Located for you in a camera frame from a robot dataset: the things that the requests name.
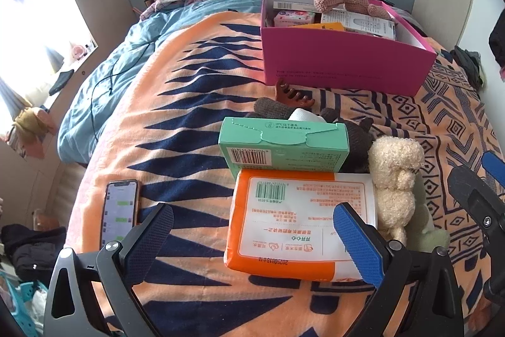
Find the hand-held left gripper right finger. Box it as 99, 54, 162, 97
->
332, 203, 466, 337

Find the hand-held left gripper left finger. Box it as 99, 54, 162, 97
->
43, 203, 175, 337

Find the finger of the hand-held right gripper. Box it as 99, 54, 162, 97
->
447, 165, 505, 243
481, 151, 505, 190

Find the green plush toy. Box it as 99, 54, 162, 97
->
404, 179, 450, 253

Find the orange tissue pack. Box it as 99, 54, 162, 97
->
223, 168, 379, 282

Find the cream plush toy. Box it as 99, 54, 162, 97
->
368, 135, 426, 245

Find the brown knit plush toy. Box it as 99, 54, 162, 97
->
245, 97, 375, 174

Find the green cardboard box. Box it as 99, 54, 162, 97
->
219, 117, 350, 180

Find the pink cardboard box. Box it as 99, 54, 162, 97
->
260, 0, 438, 98

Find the smartphone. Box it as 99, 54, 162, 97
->
101, 179, 140, 249

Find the orange patterned blanket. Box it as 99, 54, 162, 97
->
65, 11, 500, 337

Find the pile of dark clothes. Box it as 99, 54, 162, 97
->
450, 45, 484, 89

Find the black clothes heap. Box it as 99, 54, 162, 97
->
2, 224, 68, 286

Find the teal plastic basket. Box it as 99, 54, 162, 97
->
0, 270, 48, 322

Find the blue duvet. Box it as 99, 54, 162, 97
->
57, 0, 369, 164

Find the yellow plush toy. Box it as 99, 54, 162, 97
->
8, 106, 58, 160

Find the grey garment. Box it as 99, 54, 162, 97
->
392, 9, 430, 38

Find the black item on windowsill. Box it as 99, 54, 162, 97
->
49, 69, 75, 96

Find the white printed box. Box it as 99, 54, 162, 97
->
321, 9, 397, 41

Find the pink patterned packet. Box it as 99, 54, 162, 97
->
274, 10, 316, 28

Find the plain white box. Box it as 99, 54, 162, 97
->
272, 0, 316, 12

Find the black cable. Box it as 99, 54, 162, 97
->
90, 41, 152, 134

